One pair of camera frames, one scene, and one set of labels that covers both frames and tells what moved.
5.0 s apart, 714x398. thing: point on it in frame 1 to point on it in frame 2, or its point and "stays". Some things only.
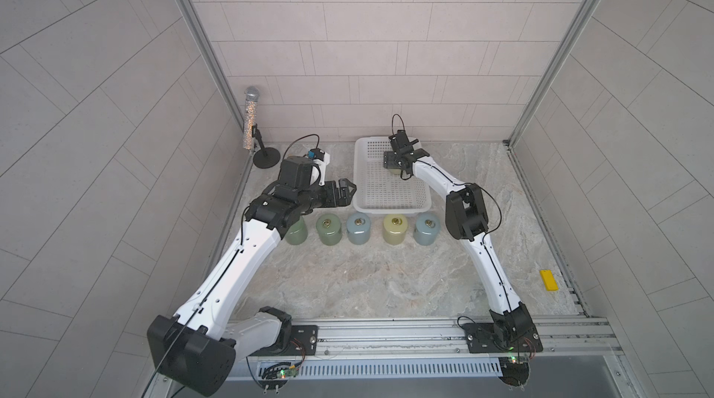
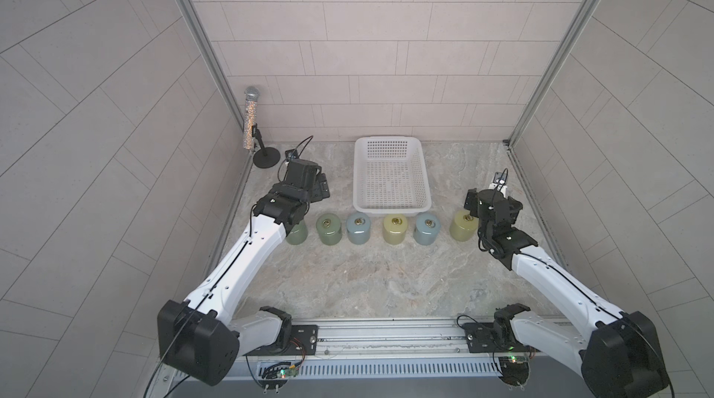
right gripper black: (390, 158) to (474, 206)
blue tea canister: (427, 229) stays
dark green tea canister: (329, 229) stays
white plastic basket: (379, 191) stays
